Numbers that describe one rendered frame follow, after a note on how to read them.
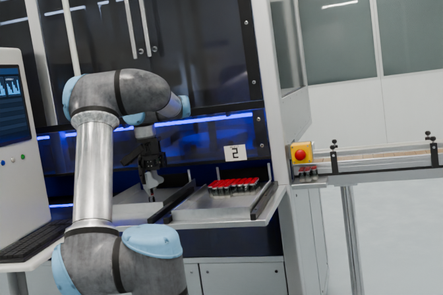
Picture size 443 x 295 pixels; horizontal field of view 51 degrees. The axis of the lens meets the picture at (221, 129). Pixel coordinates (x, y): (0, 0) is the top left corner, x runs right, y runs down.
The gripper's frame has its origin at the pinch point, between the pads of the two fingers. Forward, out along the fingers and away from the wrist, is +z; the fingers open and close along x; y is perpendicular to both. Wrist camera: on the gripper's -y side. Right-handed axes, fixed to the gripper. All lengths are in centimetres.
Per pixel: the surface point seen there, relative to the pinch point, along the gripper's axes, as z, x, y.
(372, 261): 94, 154, 73
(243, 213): 4.3, -17.8, 39.5
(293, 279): 43, 19, 45
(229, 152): -8.6, 19.5, 26.3
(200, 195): 5.1, 8.8, 16.3
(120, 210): 4.6, -6.4, -9.2
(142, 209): 4.5, -6.4, -0.3
